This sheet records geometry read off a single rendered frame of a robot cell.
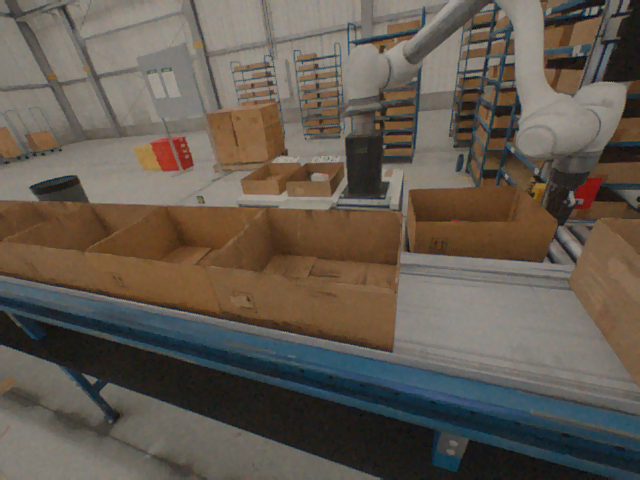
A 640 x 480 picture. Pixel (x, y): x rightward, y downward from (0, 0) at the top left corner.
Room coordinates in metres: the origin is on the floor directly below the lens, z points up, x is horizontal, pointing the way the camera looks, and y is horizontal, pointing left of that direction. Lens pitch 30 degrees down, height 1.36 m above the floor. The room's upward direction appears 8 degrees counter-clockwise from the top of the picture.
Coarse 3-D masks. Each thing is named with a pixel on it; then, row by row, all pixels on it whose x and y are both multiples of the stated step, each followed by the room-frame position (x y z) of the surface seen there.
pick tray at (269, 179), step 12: (264, 168) 2.03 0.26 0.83; (276, 168) 2.05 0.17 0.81; (288, 168) 2.01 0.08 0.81; (240, 180) 1.74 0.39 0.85; (252, 180) 1.70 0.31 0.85; (264, 180) 1.66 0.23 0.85; (276, 180) 1.63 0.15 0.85; (252, 192) 1.71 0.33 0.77; (264, 192) 1.67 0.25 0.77; (276, 192) 1.63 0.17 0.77
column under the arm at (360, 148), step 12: (348, 144) 1.45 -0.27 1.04; (360, 144) 1.43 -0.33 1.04; (372, 144) 1.40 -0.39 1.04; (348, 156) 1.45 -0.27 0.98; (360, 156) 1.43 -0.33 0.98; (372, 156) 1.40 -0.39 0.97; (348, 168) 1.46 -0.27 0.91; (360, 168) 1.43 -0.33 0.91; (372, 168) 1.40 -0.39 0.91; (348, 180) 1.46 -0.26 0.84; (360, 180) 1.43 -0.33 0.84; (372, 180) 1.40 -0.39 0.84; (348, 192) 1.46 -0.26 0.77; (360, 192) 1.43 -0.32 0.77; (372, 192) 1.40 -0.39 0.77; (384, 192) 1.41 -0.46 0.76
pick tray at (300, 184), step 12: (300, 168) 1.82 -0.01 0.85; (312, 168) 1.91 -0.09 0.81; (324, 168) 1.88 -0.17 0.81; (336, 168) 1.84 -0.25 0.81; (288, 180) 1.62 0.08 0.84; (300, 180) 1.79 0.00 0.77; (336, 180) 1.60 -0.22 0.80; (288, 192) 1.58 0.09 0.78; (300, 192) 1.54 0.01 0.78; (312, 192) 1.52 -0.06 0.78; (324, 192) 1.49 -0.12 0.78
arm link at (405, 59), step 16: (464, 0) 1.20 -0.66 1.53; (480, 0) 1.16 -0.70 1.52; (448, 16) 1.26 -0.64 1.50; (464, 16) 1.22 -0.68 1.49; (432, 32) 1.32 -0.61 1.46; (448, 32) 1.28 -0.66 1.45; (400, 48) 1.48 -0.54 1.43; (416, 48) 1.40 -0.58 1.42; (432, 48) 1.36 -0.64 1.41; (400, 64) 1.46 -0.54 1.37; (416, 64) 1.47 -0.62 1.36; (400, 80) 1.51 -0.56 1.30
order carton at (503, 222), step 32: (416, 192) 1.03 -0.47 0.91; (448, 192) 0.99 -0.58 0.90; (480, 192) 0.96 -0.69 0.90; (512, 192) 0.92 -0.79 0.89; (416, 224) 0.76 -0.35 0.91; (448, 224) 0.73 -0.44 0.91; (480, 224) 0.70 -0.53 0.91; (512, 224) 0.68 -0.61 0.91; (544, 224) 0.66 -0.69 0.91; (480, 256) 0.70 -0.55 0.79; (512, 256) 0.67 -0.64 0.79; (544, 256) 0.65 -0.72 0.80
